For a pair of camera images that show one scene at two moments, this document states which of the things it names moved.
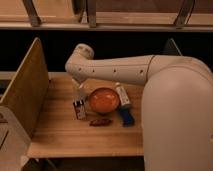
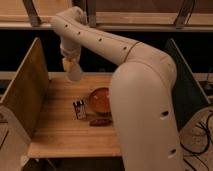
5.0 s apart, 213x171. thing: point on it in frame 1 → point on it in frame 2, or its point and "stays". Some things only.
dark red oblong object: [101, 122] stays
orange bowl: [104, 100] stays
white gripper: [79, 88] → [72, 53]
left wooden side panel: [28, 91] stays
